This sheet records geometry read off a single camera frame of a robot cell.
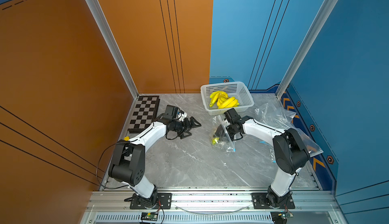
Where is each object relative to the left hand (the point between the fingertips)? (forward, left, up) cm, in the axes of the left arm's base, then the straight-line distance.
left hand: (197, 127), depth 86 cm
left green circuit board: (-41, +22, -16) cm, 49 cm away
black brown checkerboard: (+17, +38, -10) cm, 43 cm away
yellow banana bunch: (+31, -16, -6) cm, 35 cm away
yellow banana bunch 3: (-5, -10, -6) cm, 13 cm away
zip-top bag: (+15, -48, -6) cm, 51 cm away
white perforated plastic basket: (+42, -29, -9) cm, 52 cm away
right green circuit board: (-39, -42, -12) cm, 59 cm away
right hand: (-2, -11, -7) cm, 13 cm away
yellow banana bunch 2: (+24, -18, -6) cm, 31 cm away
